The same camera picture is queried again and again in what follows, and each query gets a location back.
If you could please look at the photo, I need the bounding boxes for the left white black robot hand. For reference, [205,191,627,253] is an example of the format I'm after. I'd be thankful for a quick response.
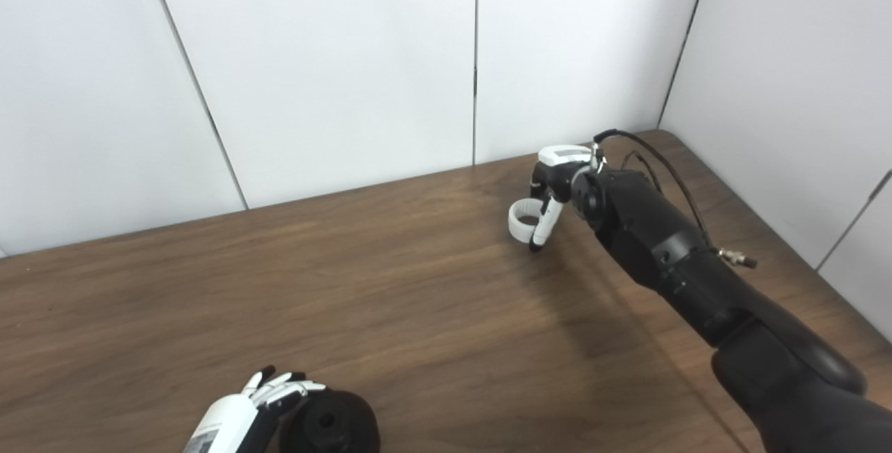
[183,365,327,453]

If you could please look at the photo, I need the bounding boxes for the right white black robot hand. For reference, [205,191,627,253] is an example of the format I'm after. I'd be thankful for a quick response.
[528,144,593,253]

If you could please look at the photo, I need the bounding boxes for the white plastic ring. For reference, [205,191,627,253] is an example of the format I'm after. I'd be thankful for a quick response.
[508,198,551,243]

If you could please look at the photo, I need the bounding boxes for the round black stepped part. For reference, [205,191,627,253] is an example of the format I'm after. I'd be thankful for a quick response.
[279,390,381,453]

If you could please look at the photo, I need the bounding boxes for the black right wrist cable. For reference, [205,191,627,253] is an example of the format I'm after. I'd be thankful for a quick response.
[592,129,758,270]

